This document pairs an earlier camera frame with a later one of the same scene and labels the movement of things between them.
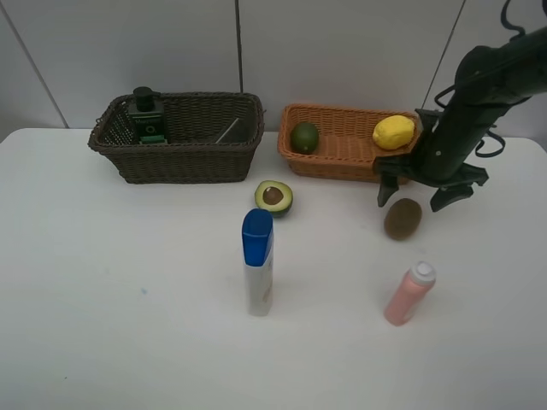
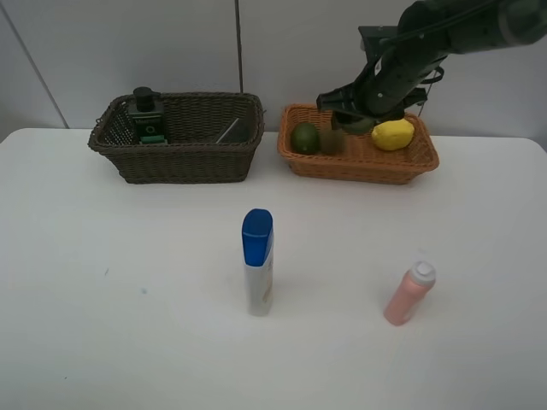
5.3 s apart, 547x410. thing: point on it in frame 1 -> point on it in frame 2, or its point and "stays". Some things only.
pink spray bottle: [408, 292] stays
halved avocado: [274, 196] -> [365, 125]
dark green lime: [304, 137] stays
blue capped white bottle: [257, 234] stays
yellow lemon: [393, 131] stays
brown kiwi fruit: [402, 219] -> [332, 142]
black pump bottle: [148, 117] stays
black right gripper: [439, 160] -> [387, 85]
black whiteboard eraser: [238, 132] stays
